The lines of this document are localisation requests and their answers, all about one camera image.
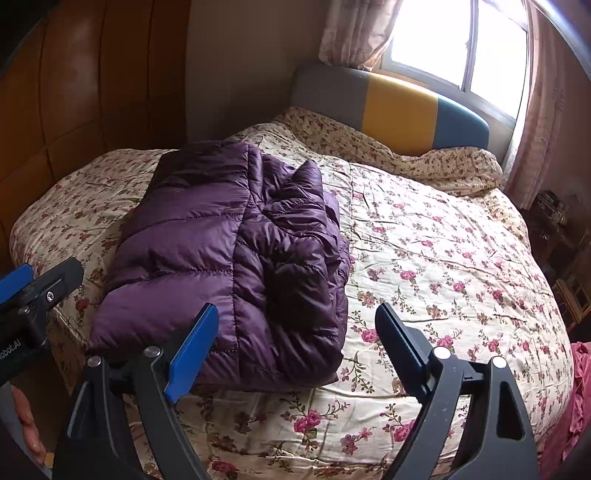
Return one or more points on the large floral quilt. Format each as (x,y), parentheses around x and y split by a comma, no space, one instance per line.
(436,238)

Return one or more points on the pink patterned curtain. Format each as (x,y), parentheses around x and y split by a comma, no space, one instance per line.
(550,148)
(358,32)

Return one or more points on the brown wooden wardrobe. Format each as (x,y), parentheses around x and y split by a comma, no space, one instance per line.
(91,77)

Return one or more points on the small floral print duvet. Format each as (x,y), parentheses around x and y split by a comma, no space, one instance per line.
(397,147)

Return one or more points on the grey yellow blue headboard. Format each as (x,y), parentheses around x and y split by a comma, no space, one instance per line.
(396,111)

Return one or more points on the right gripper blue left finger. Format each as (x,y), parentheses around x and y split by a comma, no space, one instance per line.
(96,440)

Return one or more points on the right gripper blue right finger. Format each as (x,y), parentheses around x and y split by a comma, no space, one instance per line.
(497,441)

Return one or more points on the pink red cloth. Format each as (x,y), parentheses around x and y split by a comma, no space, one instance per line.
(561,440)

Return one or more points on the left hand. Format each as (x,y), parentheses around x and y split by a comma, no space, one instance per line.
(30,432)

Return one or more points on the bright window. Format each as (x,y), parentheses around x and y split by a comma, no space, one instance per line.
(474,52)

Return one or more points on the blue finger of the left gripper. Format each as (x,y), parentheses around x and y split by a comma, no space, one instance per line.
(15,281)
(46,291)

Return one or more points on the pink patterned curtain right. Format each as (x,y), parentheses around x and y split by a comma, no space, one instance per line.
(550,148)

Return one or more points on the cluttered wooden side shelf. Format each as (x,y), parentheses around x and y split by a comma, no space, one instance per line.
(559,232)

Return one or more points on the pink patterned curtain left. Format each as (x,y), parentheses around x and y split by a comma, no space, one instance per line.
(358,32)

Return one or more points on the purple quilted down jacket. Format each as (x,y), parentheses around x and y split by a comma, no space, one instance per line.
(223,223)

